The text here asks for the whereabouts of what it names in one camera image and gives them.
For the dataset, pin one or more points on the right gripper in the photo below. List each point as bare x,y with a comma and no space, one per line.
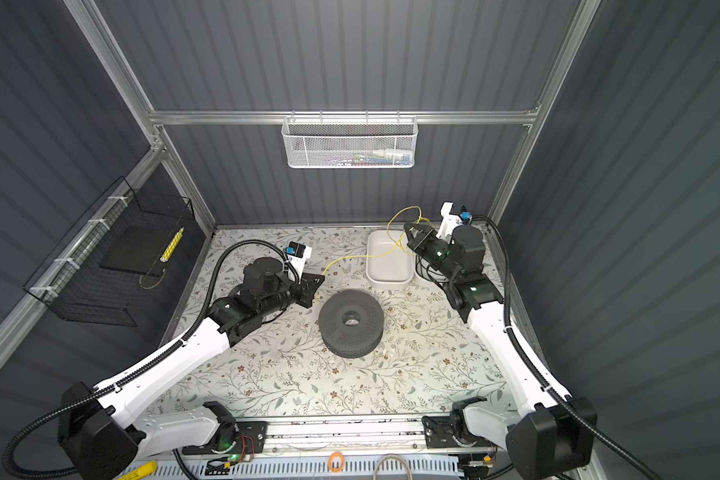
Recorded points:
421,243

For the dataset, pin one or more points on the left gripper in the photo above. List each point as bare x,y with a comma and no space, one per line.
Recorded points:
308,285

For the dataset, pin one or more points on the dark grey cable spool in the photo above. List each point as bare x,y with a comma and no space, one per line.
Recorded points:
351,324

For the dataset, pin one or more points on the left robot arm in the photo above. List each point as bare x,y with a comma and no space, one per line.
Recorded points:
104,429

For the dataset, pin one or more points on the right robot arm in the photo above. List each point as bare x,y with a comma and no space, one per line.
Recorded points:
551,432

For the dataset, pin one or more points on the left white tray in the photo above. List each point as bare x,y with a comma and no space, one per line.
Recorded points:
389,263

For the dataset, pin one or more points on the black foam pad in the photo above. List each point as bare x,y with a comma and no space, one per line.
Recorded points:
137,251

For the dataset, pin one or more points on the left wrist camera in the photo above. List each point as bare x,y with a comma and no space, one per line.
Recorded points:
298,254

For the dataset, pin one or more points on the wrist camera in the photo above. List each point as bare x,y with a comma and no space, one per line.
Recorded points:
451,217
298,254

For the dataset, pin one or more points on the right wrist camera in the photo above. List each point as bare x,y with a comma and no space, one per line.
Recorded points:
451,217

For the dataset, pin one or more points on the white wire mesh basket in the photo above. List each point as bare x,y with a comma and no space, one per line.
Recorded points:
366,144

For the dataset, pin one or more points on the black wire basket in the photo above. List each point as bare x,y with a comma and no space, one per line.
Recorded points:
112,270

